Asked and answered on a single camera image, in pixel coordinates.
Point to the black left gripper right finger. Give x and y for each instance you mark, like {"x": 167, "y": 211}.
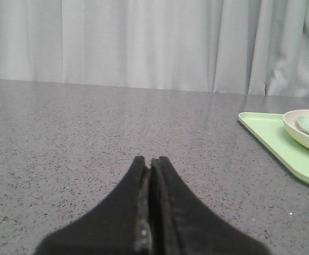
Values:
{"x": 182, "y": 224}

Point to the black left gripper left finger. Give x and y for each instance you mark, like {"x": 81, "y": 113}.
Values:
{"x": 117, "y": 225}

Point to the beige round plate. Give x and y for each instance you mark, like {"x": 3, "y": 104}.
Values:
{"x": 291, "y": 126}

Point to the light green plastic tray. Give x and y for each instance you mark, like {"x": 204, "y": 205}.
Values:
{"x": 270, "y": 131}

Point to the white curtain backdrop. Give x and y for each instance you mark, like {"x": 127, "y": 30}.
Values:
{"x": 240, "y": 47}

